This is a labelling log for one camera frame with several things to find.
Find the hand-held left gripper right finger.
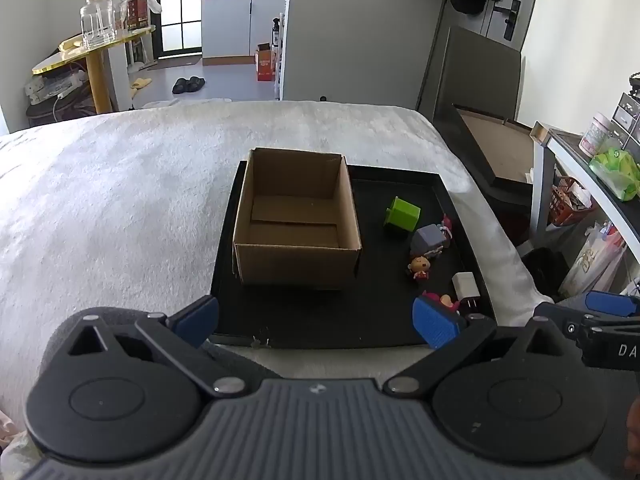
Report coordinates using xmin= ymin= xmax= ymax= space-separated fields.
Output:
xmin=384 ymin=296 xmax=576 ymax=400

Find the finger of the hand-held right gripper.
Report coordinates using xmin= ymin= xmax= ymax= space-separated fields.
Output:
xmin=584 ymin=290 xmax=640 ymax=318
xmin=532 ymin=303 xmax=610 ymax=343

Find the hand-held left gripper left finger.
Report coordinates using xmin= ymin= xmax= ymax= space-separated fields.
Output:
xmin=62 ymin=296 xmax=248 ymax=400

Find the pink yellow toy figure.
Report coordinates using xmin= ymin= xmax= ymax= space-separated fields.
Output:
xmin=421 ymin=290 xmax=462 ymax=317

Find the white charger plug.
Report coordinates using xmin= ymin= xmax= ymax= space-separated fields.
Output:
xmin=451 ymin=272 xmax=482 ymax=313

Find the small doll figurine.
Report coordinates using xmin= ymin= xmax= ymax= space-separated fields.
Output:
xmin=406 ymin=255 xmax=432 ymax=282

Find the black tray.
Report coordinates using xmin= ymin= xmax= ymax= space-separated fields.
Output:
xmin=210 ymin=160 xmax=497 ymax=350

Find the purple block toy figure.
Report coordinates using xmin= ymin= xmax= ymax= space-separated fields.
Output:
xmin=410 ymin=225 xmax=452 ymax=260

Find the green plastic cup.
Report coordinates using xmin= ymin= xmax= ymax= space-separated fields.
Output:
xmin=383 ymin=196 xmax=421 ymax=233

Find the brown cardboard box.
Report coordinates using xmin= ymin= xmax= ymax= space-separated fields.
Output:
xmin=232 ymin=147 xmax=362 ymax=291

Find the person's right forearm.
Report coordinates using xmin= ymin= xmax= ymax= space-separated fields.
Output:
xmin=625 ymin=400 xmax=640 ymax=467

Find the white shopping bag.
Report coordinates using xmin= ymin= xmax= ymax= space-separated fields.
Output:
xmin=557 ymin=222 xmax=628 ymax=301

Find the black bag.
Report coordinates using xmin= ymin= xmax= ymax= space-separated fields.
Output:
xmin=522 ymin=247 xmax=568 ymax=301

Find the red basket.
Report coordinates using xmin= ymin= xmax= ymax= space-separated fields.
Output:
xmin=549 ymin=176 xmax=596 ymax=227

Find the green packet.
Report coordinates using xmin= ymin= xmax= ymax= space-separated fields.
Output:
xmin=589 ymin=146 xmax=640 ymax=202

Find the white plastic canister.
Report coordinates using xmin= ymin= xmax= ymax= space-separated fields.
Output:
xmin=579 ymin=112 xmax=613 ymax=158

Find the black framed board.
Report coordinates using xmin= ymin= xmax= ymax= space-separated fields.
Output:
xmin=432 ymin=104 xmax=538 ymax=206

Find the small drawer organizer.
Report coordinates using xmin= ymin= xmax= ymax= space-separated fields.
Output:
xmin=611 ymin=92 xmax=640 ymax=148

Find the dark bag under table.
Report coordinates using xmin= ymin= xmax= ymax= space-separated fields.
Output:
xmin=25 ymin=95 xmax=96 ymax=128

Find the grey leaning board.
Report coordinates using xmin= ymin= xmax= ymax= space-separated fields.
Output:
xmin=417 ymin=25 xmax=526 ymax=126

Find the yellow round side table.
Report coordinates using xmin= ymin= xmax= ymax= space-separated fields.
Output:
xmin=32 ymin=24 xmax=157 ymax=115

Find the orange cardboard box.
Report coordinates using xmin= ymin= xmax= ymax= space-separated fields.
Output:
xmin=254 ymin=42 xmax=275 ymax=82

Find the white device under table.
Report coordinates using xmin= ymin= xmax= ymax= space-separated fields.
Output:
xmin=25 ymin=70 xmax=88 ymax=106

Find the white kitchen counter cabinet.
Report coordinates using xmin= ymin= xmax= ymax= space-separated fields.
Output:
xmin=200 ymin=0 xmax=288 ymax=58

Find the red box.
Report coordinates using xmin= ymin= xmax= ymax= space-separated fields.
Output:
xmin=126 ymin=0 xmax=151 ymax=31

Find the large glass jar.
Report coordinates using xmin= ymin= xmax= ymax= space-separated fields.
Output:
xmin=80 ymin=0 xmax=117 ymax=51

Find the white frame desk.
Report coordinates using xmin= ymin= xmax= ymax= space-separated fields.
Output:
xmin=529 ymin=121 xmax=640 ymax=261

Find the black door handle lock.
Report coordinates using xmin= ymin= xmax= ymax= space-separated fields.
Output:
xmin=492 ymin=0 xmax=522 ymax=41

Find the black frame glass door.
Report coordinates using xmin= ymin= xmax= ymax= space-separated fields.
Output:
xmin=159 ymin=0 xmax=203 ymax=53

